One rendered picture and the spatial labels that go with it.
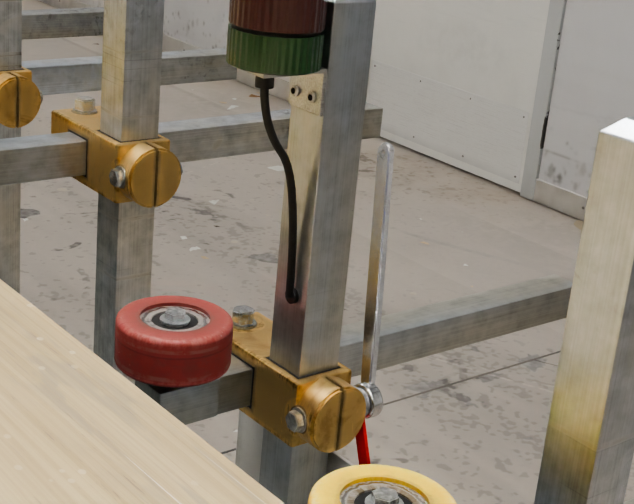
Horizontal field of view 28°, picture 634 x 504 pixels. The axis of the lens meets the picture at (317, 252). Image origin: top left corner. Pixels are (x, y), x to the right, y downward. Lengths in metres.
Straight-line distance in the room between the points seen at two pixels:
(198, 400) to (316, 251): 0.14
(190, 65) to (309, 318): 0.60
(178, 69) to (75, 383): 0.67
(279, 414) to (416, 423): 1.82
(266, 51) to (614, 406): 0.29
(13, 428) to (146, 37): 0.39
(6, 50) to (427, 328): 0.50
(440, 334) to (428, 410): 1.74
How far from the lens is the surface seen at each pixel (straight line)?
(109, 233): 1.06
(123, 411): 0.75
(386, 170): 0.91
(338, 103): 0.81
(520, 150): 4.31
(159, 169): 1.02
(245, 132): 1.15
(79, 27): 1.61
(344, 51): 0.80
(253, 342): 0.92
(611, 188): 0.65
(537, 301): 1.10
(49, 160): 1.05
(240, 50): 0.77
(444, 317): 1.02
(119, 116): 1.02
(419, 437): 2.65
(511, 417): 2.79
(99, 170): 1.05
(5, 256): 1.30
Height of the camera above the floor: 1.26
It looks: 21 degrees down
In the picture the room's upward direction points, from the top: 6 degrees clockwise
